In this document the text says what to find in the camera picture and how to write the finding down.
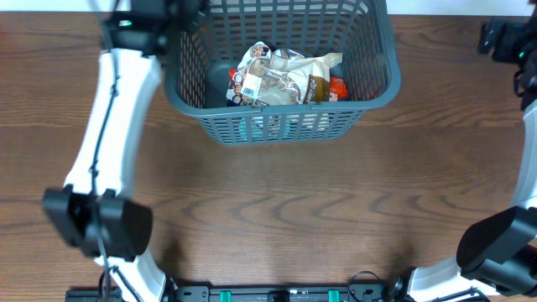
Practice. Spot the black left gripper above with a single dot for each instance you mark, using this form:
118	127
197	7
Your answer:
190	11

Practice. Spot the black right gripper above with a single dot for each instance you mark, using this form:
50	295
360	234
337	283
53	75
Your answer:
504	50

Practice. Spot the beige snack pouch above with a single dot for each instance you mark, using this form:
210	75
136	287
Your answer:
260	61
294	79

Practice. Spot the spaghetti packet orange ends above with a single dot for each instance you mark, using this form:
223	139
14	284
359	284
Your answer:
243	90

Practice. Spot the teal snack packet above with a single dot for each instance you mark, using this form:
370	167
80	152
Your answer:
259	129

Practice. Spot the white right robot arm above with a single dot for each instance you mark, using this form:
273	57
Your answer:
494	256

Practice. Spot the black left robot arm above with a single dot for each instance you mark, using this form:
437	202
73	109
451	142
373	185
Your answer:
94	210

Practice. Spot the grey plastic basket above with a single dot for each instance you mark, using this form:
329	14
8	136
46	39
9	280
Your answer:
197	78

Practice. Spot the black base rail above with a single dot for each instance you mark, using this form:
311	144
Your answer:
356	292

